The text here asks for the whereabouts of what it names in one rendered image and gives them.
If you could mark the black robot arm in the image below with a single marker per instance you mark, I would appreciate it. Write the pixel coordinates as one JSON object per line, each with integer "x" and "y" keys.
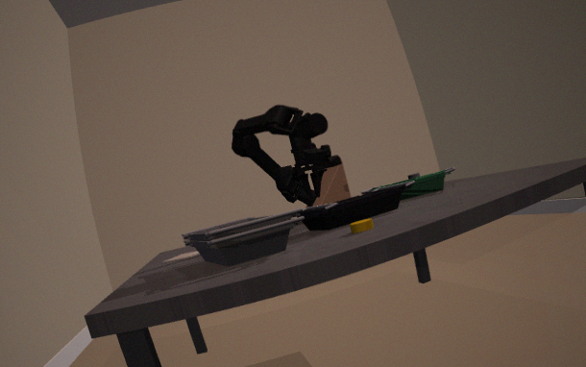
{"x": 277, "y": 121}

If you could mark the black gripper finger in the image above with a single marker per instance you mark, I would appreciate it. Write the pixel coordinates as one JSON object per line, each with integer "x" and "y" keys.
{"x": 316, "y": 180}
{"x": 302, "y": 180}

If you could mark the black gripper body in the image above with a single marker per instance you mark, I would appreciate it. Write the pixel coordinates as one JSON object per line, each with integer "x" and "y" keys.
{"x": 286, "y": 171}

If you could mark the yellow short cylinder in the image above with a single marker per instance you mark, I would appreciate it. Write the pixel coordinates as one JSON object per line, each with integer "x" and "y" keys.
{"x": 362, "y": 225}

